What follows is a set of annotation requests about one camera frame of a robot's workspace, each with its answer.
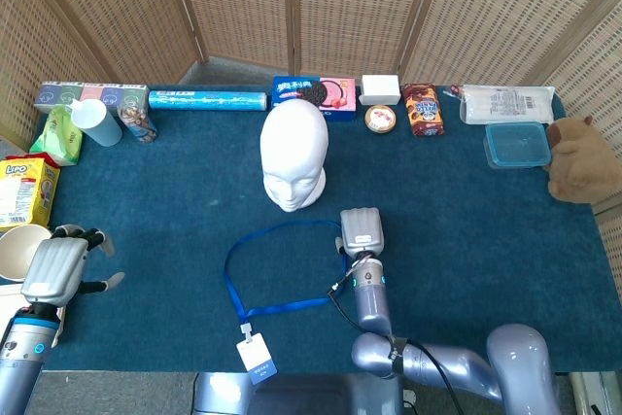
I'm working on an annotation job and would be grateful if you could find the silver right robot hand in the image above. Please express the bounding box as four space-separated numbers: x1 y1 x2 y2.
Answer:
333 207 386 260

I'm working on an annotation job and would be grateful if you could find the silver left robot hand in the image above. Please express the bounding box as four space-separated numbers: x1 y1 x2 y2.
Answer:
19 224 126 308

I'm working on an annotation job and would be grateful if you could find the blue lanyard with badge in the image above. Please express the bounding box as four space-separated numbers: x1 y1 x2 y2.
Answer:
223 218 349 387

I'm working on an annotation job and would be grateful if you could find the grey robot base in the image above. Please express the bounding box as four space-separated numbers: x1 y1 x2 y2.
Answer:
191 372 404 415

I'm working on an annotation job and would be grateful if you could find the cream bowl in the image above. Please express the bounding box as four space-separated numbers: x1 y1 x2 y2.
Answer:
0 224 53 284

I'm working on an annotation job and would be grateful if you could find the blue tablecloth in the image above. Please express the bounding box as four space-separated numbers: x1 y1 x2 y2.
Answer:
7 83 622 377

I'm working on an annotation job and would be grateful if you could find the yellow Lipo snack packet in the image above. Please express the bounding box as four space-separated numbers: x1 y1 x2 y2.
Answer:
0 153 61 232

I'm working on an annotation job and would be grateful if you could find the white foam mannequin head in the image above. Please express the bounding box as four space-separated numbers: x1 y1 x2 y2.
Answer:
259 98 329 214

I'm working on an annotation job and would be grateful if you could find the round tin with label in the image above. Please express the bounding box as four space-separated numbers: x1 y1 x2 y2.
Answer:
364 104 397 135

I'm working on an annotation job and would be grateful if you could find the green tissue packet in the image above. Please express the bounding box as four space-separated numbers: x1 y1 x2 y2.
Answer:
28 105 85 167

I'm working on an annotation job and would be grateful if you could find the brown biscuit packet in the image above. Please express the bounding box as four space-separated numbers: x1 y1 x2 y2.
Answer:
401 83 446 138

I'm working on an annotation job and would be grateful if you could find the small white box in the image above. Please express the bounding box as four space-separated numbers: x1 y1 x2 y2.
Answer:
360 74 402 106

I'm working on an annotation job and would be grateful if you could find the pale blue plastic cup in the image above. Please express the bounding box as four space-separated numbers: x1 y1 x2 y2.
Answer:
70 98 123 148

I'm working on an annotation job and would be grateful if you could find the blue and pink Oreo box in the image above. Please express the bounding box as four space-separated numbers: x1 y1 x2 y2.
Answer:
270 75 358 123

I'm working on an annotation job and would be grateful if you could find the clear container with blue lid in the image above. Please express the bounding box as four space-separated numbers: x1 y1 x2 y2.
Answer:
482 121 553 170

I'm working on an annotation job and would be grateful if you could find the multicolour tissue pack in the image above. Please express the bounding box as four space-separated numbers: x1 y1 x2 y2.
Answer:
32 81 151 118

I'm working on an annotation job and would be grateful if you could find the clear plastic packet with barcode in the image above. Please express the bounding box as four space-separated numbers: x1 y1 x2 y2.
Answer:
459 85 556 125

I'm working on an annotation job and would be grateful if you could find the light blue film roll box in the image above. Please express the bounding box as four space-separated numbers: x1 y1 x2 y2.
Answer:
148 89 269 112

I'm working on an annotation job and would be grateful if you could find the woven bamboo folding screen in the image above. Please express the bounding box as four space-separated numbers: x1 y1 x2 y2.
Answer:
0 0 622 290

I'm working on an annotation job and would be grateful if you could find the brown plush toy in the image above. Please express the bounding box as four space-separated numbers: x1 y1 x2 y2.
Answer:
542 115 622 205

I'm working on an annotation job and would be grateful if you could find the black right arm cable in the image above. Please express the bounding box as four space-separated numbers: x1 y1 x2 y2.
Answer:
327 274 470 415

